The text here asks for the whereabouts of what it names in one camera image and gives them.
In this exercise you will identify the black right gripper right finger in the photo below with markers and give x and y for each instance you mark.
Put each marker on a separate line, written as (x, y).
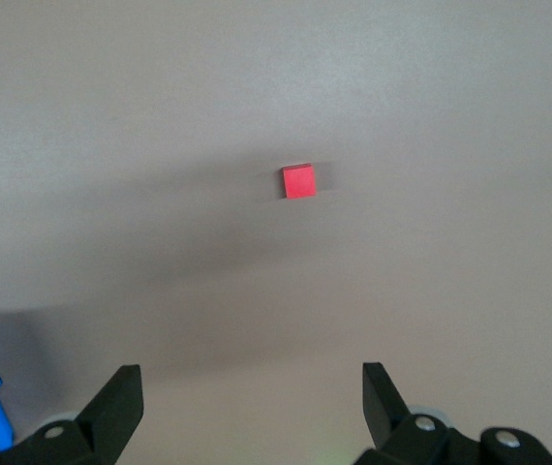
(382, 412)

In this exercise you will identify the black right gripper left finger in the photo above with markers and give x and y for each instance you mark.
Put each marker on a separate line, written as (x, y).
(106, 421)

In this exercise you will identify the small red cube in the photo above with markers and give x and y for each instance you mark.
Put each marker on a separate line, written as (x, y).
(299, 183)

